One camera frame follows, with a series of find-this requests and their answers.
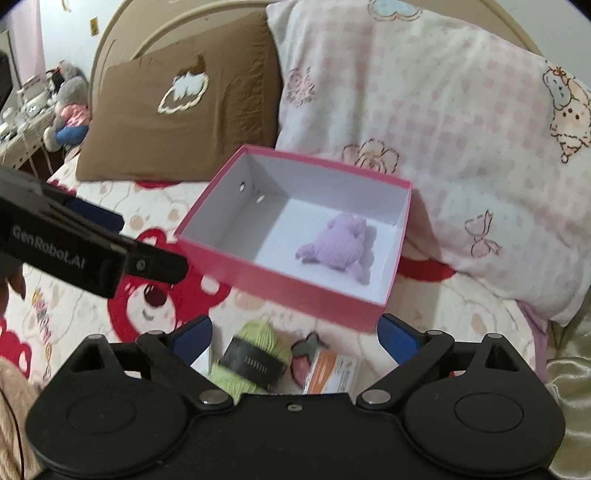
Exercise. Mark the orange white plastic packet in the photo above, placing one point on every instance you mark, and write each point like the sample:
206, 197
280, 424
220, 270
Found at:
331, 373

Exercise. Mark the brown pillow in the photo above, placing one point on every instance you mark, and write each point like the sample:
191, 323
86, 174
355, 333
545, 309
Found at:
179, 113

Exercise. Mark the green yarn ball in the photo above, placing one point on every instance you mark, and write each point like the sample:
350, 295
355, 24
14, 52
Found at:
255, 361

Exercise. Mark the cluttered bedside table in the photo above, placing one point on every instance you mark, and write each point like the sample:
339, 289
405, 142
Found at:
25, 115

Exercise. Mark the bear print blanket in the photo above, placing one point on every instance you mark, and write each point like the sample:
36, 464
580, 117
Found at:
40, 331

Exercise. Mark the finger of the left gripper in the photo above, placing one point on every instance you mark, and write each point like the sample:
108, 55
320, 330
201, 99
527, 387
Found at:
146, 261
107, 219

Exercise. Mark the purple plush toy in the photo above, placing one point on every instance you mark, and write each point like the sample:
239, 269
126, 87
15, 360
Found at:
344, 245

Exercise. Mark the golden satin fabric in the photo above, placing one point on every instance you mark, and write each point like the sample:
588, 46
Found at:
569, 372

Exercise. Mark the person's left hand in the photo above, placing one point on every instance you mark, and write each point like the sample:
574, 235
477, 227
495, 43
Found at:
13, 283

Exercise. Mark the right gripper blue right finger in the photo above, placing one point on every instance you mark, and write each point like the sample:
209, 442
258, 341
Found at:
419, 356

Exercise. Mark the pink cardboard box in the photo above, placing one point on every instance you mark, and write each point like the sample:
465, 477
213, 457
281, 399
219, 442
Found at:
263, 205

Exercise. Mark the pink checkered pillow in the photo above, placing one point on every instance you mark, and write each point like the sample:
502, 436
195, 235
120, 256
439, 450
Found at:
495, 139

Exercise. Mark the beige fuzzy fabric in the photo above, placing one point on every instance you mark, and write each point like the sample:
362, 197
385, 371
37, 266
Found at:
17, 398

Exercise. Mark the grey plush toy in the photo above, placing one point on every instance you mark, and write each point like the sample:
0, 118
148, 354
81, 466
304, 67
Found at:
72, 112

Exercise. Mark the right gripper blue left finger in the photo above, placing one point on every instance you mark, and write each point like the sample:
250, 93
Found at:
171, 355

